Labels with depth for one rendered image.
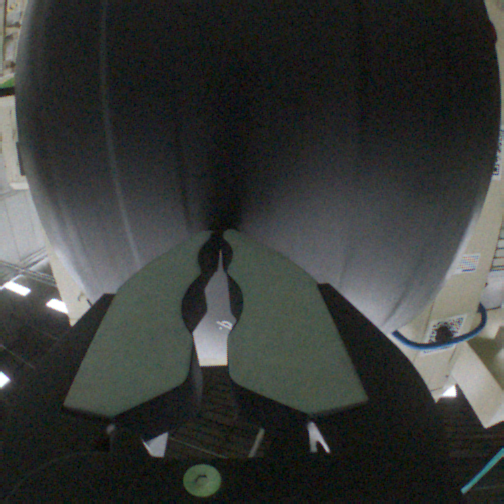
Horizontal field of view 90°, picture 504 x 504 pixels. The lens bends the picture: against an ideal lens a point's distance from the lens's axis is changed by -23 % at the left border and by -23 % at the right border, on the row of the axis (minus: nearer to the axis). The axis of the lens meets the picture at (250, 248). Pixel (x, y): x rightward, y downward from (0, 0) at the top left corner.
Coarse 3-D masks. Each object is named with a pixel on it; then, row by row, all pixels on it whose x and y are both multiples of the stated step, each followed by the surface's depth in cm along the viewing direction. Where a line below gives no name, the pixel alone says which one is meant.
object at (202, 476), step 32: (128, 448) 5; (288, 448) 5; (32, 480) 3; (64, 480) 4; (96, 480) 4; (128, 480) 4; (160, 480) 4; (192, 480) 4; (224, 480) 4; (256, 480) 4; (288, 480) 4; (320, 480) 4; (352, 480) 4; (384, 480) 4
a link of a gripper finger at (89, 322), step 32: (96, 320) 8; (64, 352) 7; (32, 384) 6; (64, 384) 6; (32, 416) 5; (64, 416) 5; (0, 448) 4; (32, 448) 4; (64, 448) 5; (96, 448) 5; (0, 480) 4
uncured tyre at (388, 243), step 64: (64, 0) 9; (128, 0) 9; (192, 0) 9; (256, 0) 9; (320, 0) 9; (384, 0) 9; (448, 0) 9; (64, 64) 10; (128, 64) 10; (192, 64) 10; (256, 64) 10; (320, 64) 10; (384, 64) 10; (448, 64) 10; (64, 128) 11; (128, 128) 11; (192, 128) 11; (256, 128) 11; (320, 128) 11; (384, 128) 11; (448, 128) 11; (64, 192) 12; (128, 192) 12; (192, 192) 12; (256, 192) 13; (320, 192) 13; (384, 192) 13; (448, 192) 13; (64, 256) 16; (128, 256) 14; (320, 256) 15; (384, 256) 15; (448, 256) 16; (384, 320) 20
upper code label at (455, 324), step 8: (432, 320) 42; (440, 320) 42; (448, 320) 43; (456, 320) 43; (464, 320) 43; (432, 328) 43; (456, 328) 44; (432, 336) 44; (424, 352) 45; (432, 352) 45
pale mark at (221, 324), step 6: (210, 318) 18; (216, 318) 18; (222, 318) 18; (228, 318) 18; (234, 318) 18; (216, 324) 18; (222, 324) 18; (228, 324) 18; (216, 330) 19; (222, 330) 19; (228, 330) 19
